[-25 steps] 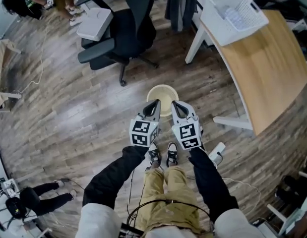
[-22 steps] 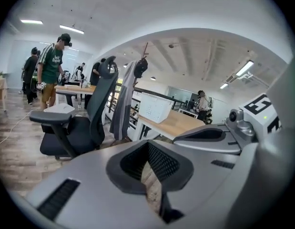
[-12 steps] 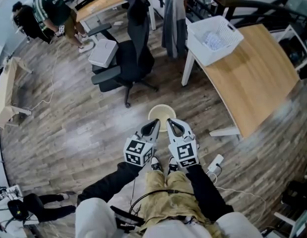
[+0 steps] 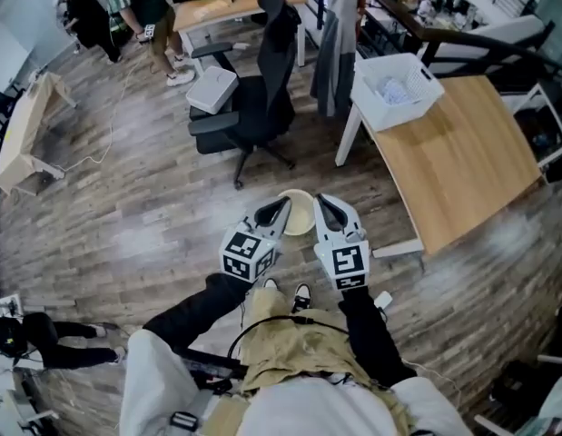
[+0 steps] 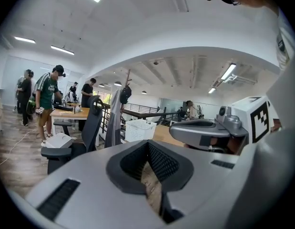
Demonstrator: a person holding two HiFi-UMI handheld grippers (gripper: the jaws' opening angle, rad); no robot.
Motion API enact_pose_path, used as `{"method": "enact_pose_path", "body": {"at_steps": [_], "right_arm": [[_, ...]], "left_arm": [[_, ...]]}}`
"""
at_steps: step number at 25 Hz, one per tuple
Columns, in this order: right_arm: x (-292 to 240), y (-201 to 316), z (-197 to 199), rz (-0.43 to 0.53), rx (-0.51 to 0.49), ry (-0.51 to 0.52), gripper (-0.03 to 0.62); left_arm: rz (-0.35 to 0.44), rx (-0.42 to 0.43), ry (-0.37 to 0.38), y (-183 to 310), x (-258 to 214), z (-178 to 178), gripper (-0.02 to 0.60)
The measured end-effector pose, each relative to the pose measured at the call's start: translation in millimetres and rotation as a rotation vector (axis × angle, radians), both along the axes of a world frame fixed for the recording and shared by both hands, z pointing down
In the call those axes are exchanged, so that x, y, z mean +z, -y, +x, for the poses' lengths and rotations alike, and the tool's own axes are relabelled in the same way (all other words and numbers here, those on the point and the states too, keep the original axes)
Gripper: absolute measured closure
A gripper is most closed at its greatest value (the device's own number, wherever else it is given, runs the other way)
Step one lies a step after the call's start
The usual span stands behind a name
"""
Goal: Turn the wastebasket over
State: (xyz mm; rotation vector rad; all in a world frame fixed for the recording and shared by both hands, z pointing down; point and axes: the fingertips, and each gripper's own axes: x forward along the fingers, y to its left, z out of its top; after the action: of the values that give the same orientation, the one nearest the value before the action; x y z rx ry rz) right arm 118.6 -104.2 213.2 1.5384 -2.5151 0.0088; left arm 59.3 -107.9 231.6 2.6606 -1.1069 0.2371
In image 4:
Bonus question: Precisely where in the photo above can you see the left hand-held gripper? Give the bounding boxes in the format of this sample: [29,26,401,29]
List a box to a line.
[219,196,293,284]

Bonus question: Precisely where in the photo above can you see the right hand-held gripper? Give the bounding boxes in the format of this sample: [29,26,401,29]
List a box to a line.
[311,192,370,292]

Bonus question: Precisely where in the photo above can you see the beige plastic waste basket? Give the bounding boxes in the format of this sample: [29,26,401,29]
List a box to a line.
[277,188,318,238]

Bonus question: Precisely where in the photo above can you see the person's left forearm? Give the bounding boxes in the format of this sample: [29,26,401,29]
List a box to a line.
[143,272,260,350]

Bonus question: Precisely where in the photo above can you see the person's right forearm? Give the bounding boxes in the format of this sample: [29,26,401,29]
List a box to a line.
[338,285,419,388]

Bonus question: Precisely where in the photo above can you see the person's right shoe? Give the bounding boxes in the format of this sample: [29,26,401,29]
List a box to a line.
[291,282,313,314]

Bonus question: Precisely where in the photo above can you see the black office chair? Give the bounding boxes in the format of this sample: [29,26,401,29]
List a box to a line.
[187,0,303,191]

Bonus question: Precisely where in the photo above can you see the person's khaki trousers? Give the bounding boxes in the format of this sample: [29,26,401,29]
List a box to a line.
[238,286,373,395]

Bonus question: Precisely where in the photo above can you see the white plastic basket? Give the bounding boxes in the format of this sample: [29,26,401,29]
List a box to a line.
[352,52,447,133]

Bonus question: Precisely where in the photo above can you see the white box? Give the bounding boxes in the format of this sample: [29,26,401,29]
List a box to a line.
[185,65,241,115]

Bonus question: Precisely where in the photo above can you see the wooden desk with white legs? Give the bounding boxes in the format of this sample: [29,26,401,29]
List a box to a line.
[334,74,544,259]

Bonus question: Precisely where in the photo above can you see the black waist device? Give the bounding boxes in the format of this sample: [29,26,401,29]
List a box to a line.
[179,346,251,395]

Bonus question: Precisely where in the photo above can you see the grey hanging coat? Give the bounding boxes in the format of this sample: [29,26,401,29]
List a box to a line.
[309,0,369,118]

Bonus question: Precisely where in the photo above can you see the person's white shirt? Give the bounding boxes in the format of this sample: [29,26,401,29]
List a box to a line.
[118,327,475,436]

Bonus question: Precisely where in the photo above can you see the long wooden desk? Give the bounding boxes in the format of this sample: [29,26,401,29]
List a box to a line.
[172,0,310,74]

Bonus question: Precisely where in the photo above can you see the black railing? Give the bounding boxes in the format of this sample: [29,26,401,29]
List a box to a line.
[365,0,562,77]

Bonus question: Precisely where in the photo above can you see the beige cloth covered table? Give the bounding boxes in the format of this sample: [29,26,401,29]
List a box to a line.
[0,71,78,197]

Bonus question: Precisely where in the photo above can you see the black body cable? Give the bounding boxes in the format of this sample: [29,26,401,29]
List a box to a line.
[226,313,350,359]

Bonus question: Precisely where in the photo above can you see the thin white cable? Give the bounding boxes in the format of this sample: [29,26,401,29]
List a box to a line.
[397,358,461,395]

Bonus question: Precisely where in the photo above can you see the white floor cable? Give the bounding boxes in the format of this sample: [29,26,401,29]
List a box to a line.
[47,60,142,173]

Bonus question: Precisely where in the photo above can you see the white shelf frame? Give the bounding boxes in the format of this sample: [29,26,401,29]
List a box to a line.
[501,82,562,173]

